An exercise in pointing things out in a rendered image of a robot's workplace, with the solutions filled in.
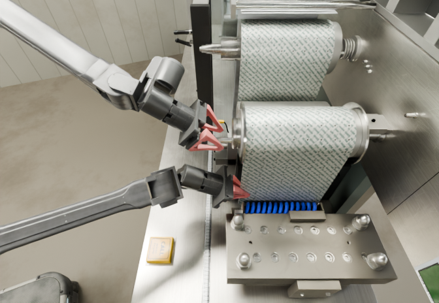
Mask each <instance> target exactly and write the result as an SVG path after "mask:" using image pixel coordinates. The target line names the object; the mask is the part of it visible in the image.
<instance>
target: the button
mask: <svg viewBox="0 0 439 303"><path fill-rule="evenodd" d="M173 243H174V238H173V237H172V236H151V237H150V243H149V246H148V252H147V256H146V262H147V263H171V259H172V249H173Z"/></svg>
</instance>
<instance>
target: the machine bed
mask: <svg viewBox="0 0 439 303"><path fill-rule="evenodd" d="M182 65H183V66H184V68H185V72H184V75H183V77H182V79H181V81H180V84H179V86H178V89H177V90H176V93H175V95H174V98H175V99H177V100H178V101H180V102H182V103H184V104H185V105H187V106H189V107H190V106H191V105H192V104H193V103H194V102H195V101H196V100H197V99H198V97H197V91H196V89H197V83H196V74H195V61H192V55H191V47H189V46H186V45H185V48H184V54H183V58H182ZM212 65H213V93H214V114H215V116H216V118H217V120H224V122H225V123H226V124H227V128H228V129H232V118H233V95H234V83H235V61H222V60H220V59H213V60H212ZM179 135H180V131H179V130H177V129H175V128H174V127H171V126H170V125H168V129H167V135H166V138H165V144H164V148H163V153H162V157H161V162H160V166H159V170H161V169H164V168H168V167H172V166H175V169H176V170H178V169H179V168H182V166H183V165H184V164H187V165H191V166H193V167H197V168H201V169H203V170H207V166H208V150H201V151H189V150H187V149H186V146H184V147H182V146H180V145H178V139H179ZM182 193H183V196H184V198H182V199H180V200H177V201H178V203H177V204H173V205H172V206H169V207H166V208H161V207H160V206H159V204H158V205H156V206H151V209H150V215H149V218H148V224H147V227H146V234H145V237H144V243H143V247H142V252H141V256H140V261H139V265H138V271H137V276H136V280H135V286H134V289H133V295H132V299H131V303H201V300H202V285H203V255H204V226H205V211H206V193H201V192H198V191H194V190H191V189H183V190H182ZM239 207H240V204H238V200H235V199H233V200H231V201H227V202H222V203H221V204H220V207H219V208H218V209H215V208H212V235H211V262H210V303H378V301H377V299H376V296H375V294H374V291H373V288H372V286H371V284H350V285H341V288H342V290H340V291H338V292H336V293H334V294H332V295H331V296H328V297H327V298H289V297H288V293H287V289H288V288H289V287H290V285H246V284H227V269H226V230H225V220H226V214H230V213H231V208H239ZM151 236H172V237H176V245H175V251H174V261H173V266H145V261H146V255H147V251H148V245H149V241H150V237H151Z"/></svg>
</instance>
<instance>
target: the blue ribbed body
mask: <svg viewBox="0 0 439 303"><path fill-rule="evenodd" d="M244 210H245V214H248V212H249V214H253V213H255V214H259V212H260V214H264V213H266V214H270V213H272V214H275V213H277V214H281V213H283V214H286V213H288V212H289V211H320V206H317V205H316V203H315V202H313V203H312V205H311V204H310V202H307V203H306V206H305V203H304V202H302V203H301V206H300V204H299V202H296V203H295V206H294V203H293V202H291V203H290V206H289V204H288V202H285V206H283V203H282V202H280V203H279V206H278V203H277V202H275V203H274V206H273V205H272V203H271V202H269V203H268V206H267V204H266V202H264V203H263V205H261V203H260V202H258V203H257V206H256V205H255V202H252V205H251V206H250V203H249V202H247V203H246V206H244Z"/></svg>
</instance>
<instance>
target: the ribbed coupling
mask: <svg viewBox="0 0 439 303"><path fill-rule="evenodd" d="M361 48H362V41H361V38H360V36H351V37H350V38H349V39H342V50H341V53H340V57H339V59H345V60H346V61H347V62H354V61H355V60H356V59H357V58H358V57H359V54H360V53H361Z"/></svg>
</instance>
